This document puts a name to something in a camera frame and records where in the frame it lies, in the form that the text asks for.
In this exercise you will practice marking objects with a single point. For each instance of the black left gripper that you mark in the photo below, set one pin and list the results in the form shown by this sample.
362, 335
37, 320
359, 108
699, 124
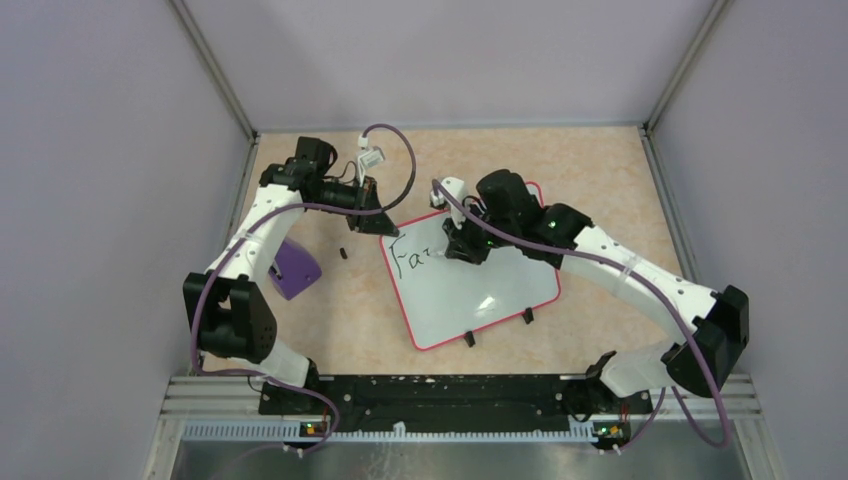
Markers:
375, 223

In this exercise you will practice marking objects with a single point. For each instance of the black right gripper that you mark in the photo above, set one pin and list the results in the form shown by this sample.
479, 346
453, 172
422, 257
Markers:
459, 243

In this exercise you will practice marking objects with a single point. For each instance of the red framed whiteboard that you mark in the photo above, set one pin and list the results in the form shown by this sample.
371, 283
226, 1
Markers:
441, 299

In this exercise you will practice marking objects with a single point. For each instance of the purple wedge eraser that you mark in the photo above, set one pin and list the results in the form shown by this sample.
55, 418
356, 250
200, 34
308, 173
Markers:
293, 270

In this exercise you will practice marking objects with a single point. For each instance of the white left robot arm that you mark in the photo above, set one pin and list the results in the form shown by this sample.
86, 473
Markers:
228, 314

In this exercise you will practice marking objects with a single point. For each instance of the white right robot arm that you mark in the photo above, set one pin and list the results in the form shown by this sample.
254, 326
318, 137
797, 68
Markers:
707, 329

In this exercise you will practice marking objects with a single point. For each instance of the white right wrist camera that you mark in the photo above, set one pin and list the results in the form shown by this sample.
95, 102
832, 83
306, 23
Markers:
446, 193

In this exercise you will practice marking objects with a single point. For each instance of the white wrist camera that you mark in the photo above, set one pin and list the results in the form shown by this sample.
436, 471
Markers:
446, 193
367, 157

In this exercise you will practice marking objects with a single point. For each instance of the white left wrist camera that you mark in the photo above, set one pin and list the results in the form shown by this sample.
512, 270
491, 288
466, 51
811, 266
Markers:
367, 157

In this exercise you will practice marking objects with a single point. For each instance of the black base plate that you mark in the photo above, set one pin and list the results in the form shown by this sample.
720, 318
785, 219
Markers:
453, 403

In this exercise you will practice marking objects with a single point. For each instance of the white cable duct rail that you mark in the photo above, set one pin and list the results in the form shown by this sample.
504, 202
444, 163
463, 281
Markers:
285, 431

